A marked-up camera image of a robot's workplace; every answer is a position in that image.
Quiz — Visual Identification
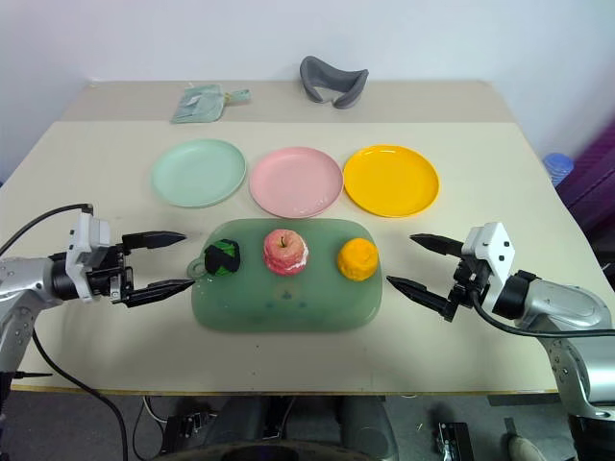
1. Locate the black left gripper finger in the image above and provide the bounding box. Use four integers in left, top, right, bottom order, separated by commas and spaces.
123, 279, 196, 309
121, 230, 187, 252

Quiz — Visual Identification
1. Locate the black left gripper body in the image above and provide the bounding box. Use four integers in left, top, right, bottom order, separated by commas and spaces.
85, 242, 135, 305

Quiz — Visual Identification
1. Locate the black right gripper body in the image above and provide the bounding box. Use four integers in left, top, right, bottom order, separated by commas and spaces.
445, 255, 492, 323

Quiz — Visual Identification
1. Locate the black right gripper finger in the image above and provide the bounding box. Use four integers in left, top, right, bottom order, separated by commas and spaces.
408, 232, 465, 259
386, 275, 453, 318

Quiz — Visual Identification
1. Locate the orange toy fruit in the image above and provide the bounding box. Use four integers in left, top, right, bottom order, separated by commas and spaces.
336, 237, 379, 281

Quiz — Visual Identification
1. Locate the dark green vegetable toy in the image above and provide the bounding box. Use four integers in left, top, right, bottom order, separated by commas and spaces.
204, 238, 241, 279

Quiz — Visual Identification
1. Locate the yellow plate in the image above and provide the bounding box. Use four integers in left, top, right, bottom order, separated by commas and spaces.
342, 143, 441, 219

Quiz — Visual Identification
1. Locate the green plate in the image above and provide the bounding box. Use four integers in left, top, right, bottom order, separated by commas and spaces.
151, 138, 248, 209

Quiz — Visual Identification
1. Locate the pink plate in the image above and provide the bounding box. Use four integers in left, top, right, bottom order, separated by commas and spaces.
248, 146, 345, 217

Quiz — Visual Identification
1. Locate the translucent green tray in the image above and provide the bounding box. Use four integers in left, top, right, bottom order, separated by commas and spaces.
186, 217, 385, 333

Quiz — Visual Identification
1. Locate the pink toy apple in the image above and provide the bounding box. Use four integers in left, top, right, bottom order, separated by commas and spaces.
261, 228, 309, 278

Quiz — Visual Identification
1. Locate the black device on floor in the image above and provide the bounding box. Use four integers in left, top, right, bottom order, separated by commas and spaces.
162, 410, 217, 450

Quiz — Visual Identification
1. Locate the green plastic bag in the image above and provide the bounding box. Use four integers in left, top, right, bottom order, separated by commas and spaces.
171, 85, 251, 126

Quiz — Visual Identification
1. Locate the blue water bottle cap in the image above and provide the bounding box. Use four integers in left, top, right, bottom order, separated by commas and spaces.
544, 152, 576, 186

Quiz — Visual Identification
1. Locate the black box on floor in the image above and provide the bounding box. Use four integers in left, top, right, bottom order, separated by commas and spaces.
434, 421, 475, 461

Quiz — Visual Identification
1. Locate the purple chair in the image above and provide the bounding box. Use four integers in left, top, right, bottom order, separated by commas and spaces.
556, 112, 615, 279

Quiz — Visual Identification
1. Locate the grey curved cushion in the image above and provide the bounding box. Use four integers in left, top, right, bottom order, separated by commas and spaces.
299, 55, 370, 112

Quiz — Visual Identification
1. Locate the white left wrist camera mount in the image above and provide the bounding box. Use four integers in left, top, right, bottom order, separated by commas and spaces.
64, 211, 112, 304

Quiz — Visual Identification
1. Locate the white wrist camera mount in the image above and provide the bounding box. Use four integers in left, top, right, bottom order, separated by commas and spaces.
64, 211, 112, 304
460, 221, 518, 315

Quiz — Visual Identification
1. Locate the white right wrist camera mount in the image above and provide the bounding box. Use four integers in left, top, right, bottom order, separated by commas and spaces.
460, 221, 518, 315

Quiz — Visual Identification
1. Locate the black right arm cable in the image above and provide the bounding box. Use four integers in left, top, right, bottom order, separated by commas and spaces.
470, 286, 615, 338

